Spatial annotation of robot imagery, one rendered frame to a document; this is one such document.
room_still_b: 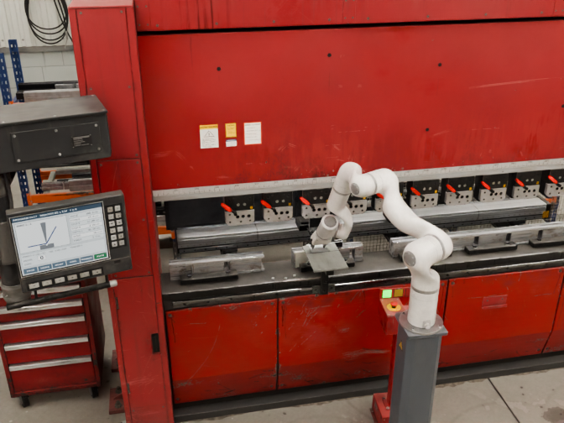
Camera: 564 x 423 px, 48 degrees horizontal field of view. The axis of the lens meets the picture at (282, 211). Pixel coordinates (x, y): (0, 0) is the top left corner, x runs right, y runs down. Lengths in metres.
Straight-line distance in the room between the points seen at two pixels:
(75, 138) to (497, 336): 2.70
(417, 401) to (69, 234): 1.70
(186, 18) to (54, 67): 4.57
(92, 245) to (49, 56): 4.80
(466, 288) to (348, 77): 1.41
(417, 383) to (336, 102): 1.36
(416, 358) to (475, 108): 1.32
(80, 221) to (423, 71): 1.75
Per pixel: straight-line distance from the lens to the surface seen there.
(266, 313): 3.47
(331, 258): 3.34
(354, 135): 3.24
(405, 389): 3.04
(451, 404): 4.07
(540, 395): 4.29
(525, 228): 3.95
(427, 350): 2.92
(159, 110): 3.04
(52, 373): 3.97
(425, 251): 2.64
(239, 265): 3.43
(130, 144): 2.87
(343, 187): 2.96
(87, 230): 2.72
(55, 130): 2.57
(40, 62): 7.41
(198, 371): 3.64
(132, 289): 3.19
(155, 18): 2.93
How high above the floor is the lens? 2.67
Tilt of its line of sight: 26 degrees down
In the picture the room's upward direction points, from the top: straight up
